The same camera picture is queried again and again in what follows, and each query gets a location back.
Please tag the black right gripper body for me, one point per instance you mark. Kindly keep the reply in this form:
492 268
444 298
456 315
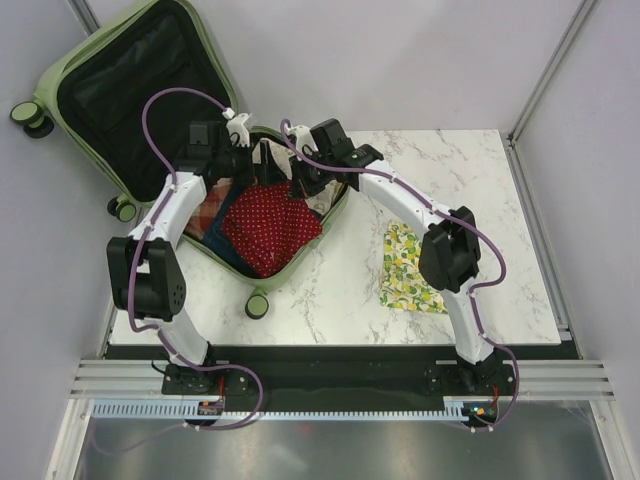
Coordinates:
313 178

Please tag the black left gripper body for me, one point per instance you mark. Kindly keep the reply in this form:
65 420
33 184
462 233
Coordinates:
236 163

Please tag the red polka dot cloth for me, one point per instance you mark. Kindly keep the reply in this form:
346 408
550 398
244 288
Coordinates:
267 227

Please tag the red plaid shirt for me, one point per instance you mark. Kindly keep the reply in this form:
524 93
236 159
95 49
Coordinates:
206 212

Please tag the blue denim jeans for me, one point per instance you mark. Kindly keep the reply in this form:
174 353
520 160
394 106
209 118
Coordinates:
216 241

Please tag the cream printed garment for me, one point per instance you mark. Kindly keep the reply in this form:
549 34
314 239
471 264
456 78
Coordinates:
322 202

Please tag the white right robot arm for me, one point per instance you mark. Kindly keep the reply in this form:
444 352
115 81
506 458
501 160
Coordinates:
456 259

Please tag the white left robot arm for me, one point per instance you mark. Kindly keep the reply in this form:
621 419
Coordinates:
146 279

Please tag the yellow floral print cloth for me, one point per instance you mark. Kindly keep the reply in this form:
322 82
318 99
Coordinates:
402 286

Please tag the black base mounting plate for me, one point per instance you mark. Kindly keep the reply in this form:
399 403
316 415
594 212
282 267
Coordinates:
340 376

